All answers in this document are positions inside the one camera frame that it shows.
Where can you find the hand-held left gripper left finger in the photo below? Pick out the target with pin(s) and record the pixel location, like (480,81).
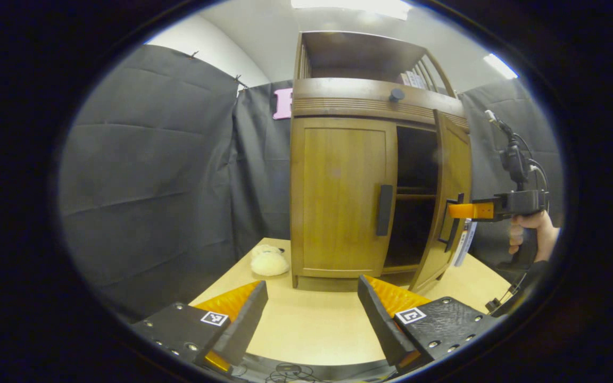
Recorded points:
(242,327)

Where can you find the small ceiling light panel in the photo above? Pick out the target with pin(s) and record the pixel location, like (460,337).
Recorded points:
(499,65)

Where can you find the wooden inner cabinet shelf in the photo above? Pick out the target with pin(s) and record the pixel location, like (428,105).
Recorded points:
(415,196)

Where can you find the wooden cabinet drawer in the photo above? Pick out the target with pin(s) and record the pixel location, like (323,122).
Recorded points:
(349,98)

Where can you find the black round drawer knob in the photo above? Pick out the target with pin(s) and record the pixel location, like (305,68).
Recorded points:
(396,95)

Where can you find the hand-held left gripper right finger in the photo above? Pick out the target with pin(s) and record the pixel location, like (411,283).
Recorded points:
(383,327)

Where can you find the cream plush toy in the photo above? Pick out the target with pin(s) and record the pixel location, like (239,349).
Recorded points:
(269,263)

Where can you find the wooden shoe cabinet door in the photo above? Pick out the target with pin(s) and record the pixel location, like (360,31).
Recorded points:
(453,159)
(338,197)

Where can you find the large ceiling light panel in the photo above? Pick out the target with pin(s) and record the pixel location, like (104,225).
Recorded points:
(354,5)

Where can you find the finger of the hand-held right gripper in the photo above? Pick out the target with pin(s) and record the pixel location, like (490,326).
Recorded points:
(471,210)

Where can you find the wooden double-door shoe cabinet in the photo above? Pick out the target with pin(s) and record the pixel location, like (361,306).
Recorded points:
(338,101)

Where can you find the black backdrop cloth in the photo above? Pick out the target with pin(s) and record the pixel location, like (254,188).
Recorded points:
(152,186)

